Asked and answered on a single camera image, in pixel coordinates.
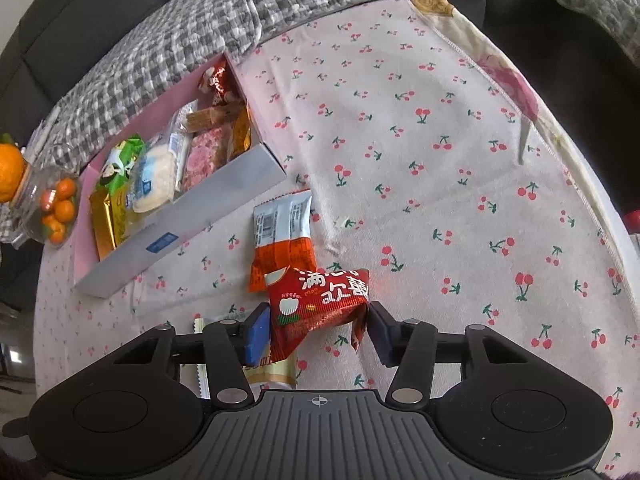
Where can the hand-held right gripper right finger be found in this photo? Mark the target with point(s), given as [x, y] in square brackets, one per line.
[382, 335]

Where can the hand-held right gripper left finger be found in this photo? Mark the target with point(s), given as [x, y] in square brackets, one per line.
[257, 335]

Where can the red snack packet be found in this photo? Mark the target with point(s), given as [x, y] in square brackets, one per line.
[320, 300]

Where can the pink cardboard box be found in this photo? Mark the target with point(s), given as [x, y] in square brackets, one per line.
[210, 195]

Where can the green snack packet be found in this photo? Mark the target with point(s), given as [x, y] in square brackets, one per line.
[122, 160]

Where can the cream snack packet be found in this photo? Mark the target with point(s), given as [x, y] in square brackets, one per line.
[275, 372]

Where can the white green-edged packet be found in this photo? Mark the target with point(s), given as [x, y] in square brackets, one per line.
[197, 379]

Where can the orange and white snack packet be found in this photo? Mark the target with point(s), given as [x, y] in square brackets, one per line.
[282, 240]

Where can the cherry print tablecloth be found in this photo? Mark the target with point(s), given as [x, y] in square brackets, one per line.
[425, 185]

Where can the pink nougat bar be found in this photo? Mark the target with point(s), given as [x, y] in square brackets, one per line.
[202, 157]

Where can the yellow snack packet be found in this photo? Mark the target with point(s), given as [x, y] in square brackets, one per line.
[107, 225]

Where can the white blue-label snack packet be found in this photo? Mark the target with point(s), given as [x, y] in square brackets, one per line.
[152, 180]

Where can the clear white snack packet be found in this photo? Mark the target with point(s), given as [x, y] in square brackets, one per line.
[177, 127]

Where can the brown wafer snack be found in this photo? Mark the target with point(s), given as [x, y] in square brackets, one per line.
[210, 116]

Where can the pile of small oranges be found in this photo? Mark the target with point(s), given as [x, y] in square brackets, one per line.
[62, 207]

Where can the red patterned candy packet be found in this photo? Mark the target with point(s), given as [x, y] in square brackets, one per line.
[217, 80]

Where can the glass jar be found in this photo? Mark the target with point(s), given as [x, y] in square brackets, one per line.
[35, 195]

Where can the red cloth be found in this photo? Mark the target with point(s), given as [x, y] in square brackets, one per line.
[632, 222]

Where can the wooden jar lid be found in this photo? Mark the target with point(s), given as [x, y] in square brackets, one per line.
[24, 182]

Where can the cream floral cloth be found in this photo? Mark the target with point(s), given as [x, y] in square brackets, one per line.
[505, 80]

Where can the large orange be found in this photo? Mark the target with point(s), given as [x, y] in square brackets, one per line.
[10, 170]

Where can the grey checkered blanket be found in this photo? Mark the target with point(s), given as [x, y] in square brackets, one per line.
[175, 25]

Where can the dark sofa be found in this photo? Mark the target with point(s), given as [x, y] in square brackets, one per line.
[75, 15]

